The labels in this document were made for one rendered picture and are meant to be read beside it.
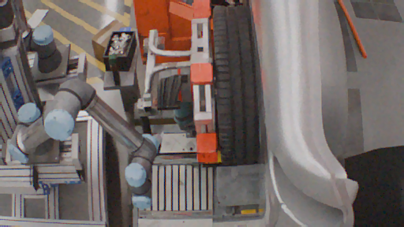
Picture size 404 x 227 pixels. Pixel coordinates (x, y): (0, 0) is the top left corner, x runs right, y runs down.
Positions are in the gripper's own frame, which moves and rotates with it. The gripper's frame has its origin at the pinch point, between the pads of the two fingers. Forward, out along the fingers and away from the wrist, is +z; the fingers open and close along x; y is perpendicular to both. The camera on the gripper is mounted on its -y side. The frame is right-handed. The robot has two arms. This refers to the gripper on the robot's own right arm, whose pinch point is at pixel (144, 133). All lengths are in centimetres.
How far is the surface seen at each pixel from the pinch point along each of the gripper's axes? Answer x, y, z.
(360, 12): -101, 20, 49
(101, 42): 46, -64, 121
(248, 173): -40, -59, 17
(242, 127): -37.8, 12.3, -9.0
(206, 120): -25.0, 12.4, -4.9
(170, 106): -12.0, 14.7, 0.4
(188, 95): -17.7, 2.8, 15.2
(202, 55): -25.1, 28.7, 12.0
